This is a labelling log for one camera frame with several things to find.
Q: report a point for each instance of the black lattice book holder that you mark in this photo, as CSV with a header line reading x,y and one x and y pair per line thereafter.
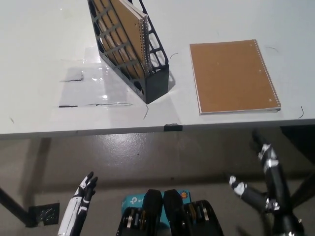
x,y
157,83

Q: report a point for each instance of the black table edge clip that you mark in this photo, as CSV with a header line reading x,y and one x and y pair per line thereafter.
x,y
173,127

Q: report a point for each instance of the black table support panel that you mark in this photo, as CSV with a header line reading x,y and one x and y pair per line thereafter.
x,y
300,142

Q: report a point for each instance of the grey upright table leg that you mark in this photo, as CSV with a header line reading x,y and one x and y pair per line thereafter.
x,y
43,157

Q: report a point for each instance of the white and black left hand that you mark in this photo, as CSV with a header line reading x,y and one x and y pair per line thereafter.
x,y
73,209

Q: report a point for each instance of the black and white right hand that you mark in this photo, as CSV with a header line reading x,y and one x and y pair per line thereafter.
x,y
278,186

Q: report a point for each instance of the teal router box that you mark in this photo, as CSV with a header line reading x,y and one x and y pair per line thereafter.
x,y
133,200

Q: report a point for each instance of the brown spiral notebook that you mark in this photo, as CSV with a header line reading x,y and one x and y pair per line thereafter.
x,y
231,76
128,24

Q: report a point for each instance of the clear plastic sheet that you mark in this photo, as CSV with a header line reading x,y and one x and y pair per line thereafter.
x,y
81,93

